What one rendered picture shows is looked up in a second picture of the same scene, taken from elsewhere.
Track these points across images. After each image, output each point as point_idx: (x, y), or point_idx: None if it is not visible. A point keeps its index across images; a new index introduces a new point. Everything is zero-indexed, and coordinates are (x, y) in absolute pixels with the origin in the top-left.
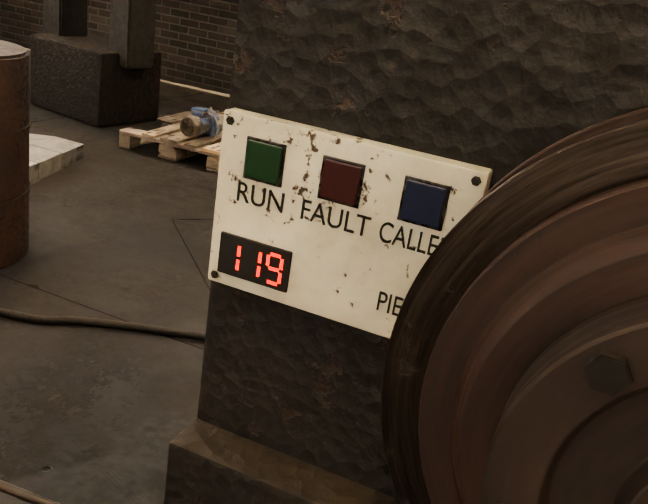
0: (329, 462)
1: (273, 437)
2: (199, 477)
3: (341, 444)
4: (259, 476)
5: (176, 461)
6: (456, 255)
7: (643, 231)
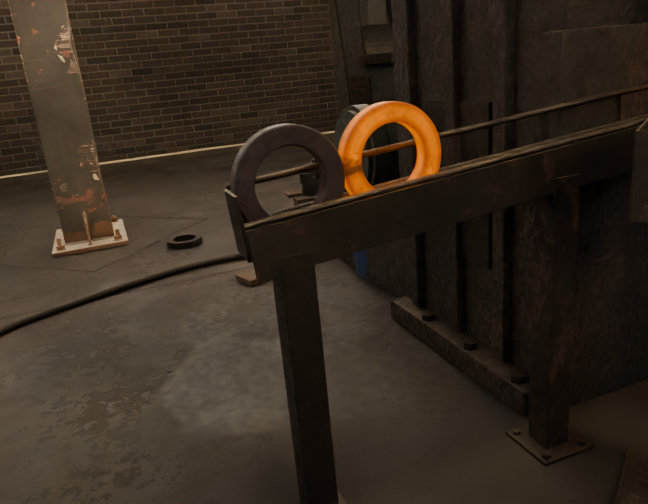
0: (607, 20)
1: (582, 21)
2: (579, 43)
3: (612, 6)
4: (604, 26)
5: (567, 40)
6: None
7: None
